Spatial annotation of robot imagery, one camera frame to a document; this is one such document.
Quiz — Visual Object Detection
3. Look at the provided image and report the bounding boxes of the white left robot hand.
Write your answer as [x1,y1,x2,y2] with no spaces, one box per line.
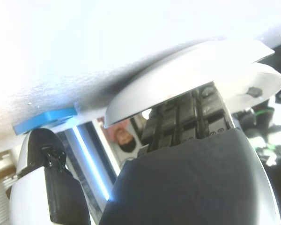
[8,81,281,225]

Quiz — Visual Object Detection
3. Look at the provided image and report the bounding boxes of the white plate two leaf prints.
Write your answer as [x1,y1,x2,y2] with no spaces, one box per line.
[212,63,281,105]

